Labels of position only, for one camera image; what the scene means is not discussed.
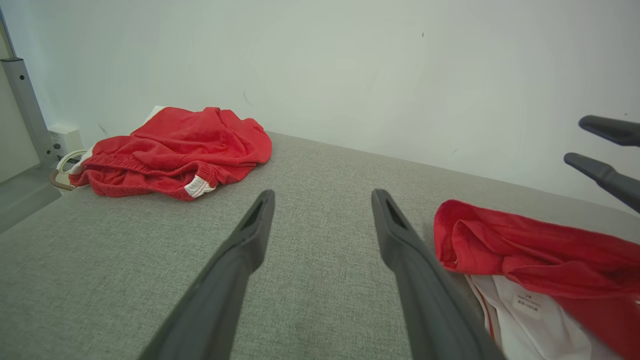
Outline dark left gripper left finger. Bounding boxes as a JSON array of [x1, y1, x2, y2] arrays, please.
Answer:
[[138, 189, 277, 360]]

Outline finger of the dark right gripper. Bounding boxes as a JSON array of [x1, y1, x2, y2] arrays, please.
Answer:
[[563, 152, 640, 214], [578, 114, 640, 148]]

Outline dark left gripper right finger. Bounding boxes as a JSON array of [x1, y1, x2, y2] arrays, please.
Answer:
[[371, 188, 506, 360]]

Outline red jersey with white trim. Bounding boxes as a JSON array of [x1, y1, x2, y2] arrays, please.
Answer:
[[433, 199, 640, 360]]

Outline red shorts with white stripe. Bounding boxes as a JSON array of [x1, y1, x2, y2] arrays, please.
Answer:
[[68, 105, 274, 202]]

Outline white wall box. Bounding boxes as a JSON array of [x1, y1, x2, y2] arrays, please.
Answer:
[[47, 123, 84, 162]]

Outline grey metal post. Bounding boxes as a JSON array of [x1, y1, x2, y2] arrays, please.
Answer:
[[0, 10, 59, 169]]

